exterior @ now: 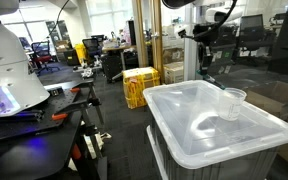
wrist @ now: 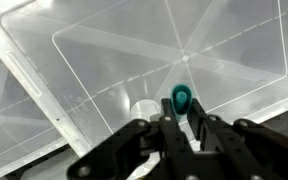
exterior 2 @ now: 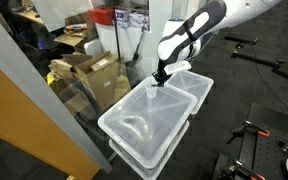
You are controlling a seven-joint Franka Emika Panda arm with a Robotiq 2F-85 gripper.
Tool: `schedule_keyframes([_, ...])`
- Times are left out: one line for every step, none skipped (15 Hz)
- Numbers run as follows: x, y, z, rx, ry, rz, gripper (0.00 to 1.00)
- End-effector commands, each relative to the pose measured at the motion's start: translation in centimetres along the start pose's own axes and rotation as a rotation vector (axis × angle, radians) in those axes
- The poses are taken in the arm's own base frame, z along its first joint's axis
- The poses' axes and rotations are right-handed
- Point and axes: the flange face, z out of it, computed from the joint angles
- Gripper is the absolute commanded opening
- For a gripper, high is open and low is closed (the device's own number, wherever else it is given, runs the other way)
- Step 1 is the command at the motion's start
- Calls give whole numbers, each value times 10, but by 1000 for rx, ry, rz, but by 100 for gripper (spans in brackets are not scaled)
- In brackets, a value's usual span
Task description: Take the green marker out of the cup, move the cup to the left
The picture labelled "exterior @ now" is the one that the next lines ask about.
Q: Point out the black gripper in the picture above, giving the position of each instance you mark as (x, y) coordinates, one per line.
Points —
(205, 33)

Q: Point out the clear plastic measuring cup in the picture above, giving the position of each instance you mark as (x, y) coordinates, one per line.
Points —
(232, 105)

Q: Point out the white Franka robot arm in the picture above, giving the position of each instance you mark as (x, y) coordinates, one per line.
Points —
(10, 66)

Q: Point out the black high back chair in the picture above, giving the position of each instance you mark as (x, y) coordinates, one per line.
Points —
(250, 30)

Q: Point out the large clear plastic bin lid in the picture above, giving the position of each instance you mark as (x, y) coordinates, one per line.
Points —
(184, 126)

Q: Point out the yellow plastic crate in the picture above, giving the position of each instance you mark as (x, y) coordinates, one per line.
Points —
(140, 86)

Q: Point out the open brown cardboard box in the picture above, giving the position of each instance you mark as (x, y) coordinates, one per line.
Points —
(274, 96)

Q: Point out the cluttered wooden table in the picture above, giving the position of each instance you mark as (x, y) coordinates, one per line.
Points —
(117, 48)

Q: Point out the black cabinet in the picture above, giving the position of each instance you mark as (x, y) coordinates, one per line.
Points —
(112, 66)

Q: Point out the black office chair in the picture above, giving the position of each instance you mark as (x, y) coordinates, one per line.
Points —
(92, 46)

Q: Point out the grey plastic storage bin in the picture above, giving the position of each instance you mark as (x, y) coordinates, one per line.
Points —
(184, 173)

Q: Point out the white grey machine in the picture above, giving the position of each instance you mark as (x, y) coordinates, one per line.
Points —
(87, 71)

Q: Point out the yellow bin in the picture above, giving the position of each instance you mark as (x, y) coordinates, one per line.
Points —
(80, 51)

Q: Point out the black storage box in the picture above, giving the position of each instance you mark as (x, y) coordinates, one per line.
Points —
(71, 56)

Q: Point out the red office chair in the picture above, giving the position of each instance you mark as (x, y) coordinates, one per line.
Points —
(42, 56)

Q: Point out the black breadboard work table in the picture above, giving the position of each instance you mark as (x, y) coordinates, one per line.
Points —
(34, 146)

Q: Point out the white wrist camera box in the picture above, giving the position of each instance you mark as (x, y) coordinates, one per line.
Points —
(224, 14)

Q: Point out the wooden door frame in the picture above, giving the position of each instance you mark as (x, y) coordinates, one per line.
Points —
(139, 33)

